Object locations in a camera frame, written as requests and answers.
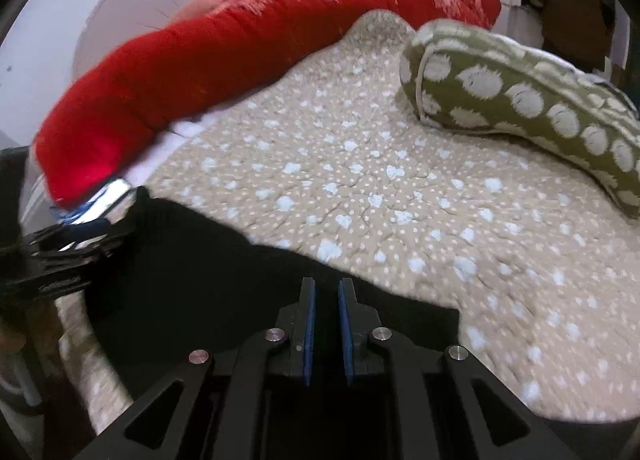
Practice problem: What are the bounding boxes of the black pants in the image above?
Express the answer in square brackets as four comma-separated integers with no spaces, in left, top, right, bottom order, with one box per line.
[82,185,461,421]

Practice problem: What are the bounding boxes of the beige dotted quilt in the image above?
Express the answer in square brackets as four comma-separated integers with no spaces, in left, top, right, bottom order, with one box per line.
[54,9,640,436]

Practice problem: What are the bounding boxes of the red quilted blanket roll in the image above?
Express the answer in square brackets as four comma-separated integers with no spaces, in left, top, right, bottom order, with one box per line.
[33,0,501,209]

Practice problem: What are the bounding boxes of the green hedgehog print pillow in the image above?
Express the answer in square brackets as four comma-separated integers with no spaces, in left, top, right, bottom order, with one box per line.
[399,20,639,218]

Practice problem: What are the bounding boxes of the person in brown jacket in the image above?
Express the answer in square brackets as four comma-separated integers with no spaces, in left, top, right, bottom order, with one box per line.
[527,0,615,72]

